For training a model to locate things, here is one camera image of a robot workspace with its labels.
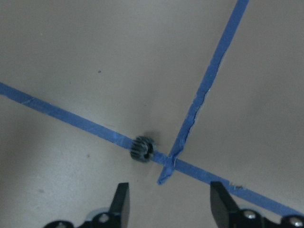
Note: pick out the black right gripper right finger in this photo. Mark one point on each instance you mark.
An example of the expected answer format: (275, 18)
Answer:
(224, 209)

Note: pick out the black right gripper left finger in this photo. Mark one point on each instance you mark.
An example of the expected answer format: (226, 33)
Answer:
(120, 207)

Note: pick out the small black bearing gear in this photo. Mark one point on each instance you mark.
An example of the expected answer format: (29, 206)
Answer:
(142, 149)

